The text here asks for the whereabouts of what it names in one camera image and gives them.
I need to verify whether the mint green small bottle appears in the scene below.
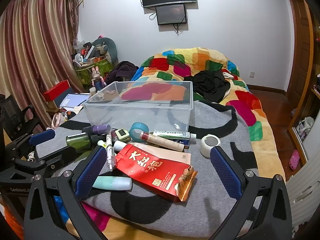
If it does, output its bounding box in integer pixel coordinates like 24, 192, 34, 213
92, 176, 132, 191

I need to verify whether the white clear pen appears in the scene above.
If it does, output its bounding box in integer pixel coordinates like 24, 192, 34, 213
106, 133, 116, 171

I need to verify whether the white tape roll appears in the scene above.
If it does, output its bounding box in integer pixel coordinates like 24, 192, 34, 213
200, 134, 221, 158

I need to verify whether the purple bottle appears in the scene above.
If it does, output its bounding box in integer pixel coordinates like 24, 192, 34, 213
82, 124, 111, 135

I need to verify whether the beige cream tube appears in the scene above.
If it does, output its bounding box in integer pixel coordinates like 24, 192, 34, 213
114, 141, 191, 165

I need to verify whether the cream green small box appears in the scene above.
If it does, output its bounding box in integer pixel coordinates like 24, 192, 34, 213
115, 129, 131, 142

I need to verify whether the red tea bag pouch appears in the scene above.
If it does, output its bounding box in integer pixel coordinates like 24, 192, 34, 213
116, 145, 197, 202

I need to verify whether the red capped beige tube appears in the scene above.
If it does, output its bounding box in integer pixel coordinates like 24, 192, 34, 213
139, 132, 184, 152

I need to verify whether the red box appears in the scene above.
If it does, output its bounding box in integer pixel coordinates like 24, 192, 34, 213
43, 80, 70, 102

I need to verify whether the blue white booklet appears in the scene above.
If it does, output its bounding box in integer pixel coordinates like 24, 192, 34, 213
60, 94, 90, 108

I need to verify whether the pink slipper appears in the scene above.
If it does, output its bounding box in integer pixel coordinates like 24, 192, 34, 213
289, 150, 300, 171

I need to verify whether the blue flat packet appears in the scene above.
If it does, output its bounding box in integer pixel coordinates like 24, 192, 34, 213
173, 139, 190, 148

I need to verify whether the green cluttered storage basket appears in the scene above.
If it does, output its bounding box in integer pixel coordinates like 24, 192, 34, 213
73, 59, 114, 85

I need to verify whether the grey black blanket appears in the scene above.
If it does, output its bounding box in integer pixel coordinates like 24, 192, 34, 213
35, 101, 259, 238

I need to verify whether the rabbit figurine toy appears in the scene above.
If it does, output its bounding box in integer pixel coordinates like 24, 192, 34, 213
92, 66, 106, 91

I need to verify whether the green white toothpaste tube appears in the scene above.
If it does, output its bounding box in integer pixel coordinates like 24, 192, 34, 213
152, 130, 197, 140

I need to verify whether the teal tape roll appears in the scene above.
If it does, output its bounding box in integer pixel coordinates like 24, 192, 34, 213
129, 122, 149, 142

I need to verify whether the black clothing on bed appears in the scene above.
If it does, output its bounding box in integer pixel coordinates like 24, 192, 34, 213
184, 70, 231, 103

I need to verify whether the dark purple clothes pile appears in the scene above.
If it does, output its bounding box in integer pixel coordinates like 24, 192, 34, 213
105, 61, 138, 85

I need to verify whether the striped pink curtain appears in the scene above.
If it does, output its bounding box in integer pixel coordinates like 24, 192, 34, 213
1, 0, 84, 127

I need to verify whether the clear plastic storage box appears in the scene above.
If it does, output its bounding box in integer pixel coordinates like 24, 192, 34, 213
84, 81, 193, 131

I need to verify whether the grey neck pillow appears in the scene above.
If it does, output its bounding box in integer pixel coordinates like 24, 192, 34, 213
92, 37, 118, 64

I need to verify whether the colourful patchwork quilt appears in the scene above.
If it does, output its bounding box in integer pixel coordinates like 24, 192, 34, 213
83, 48, 284, 239

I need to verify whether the wooden door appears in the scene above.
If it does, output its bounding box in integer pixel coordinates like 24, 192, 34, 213
286, 0, 314, 107

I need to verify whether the small black wall monitor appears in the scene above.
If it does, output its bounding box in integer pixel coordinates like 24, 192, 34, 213
156, 4, 187, 25

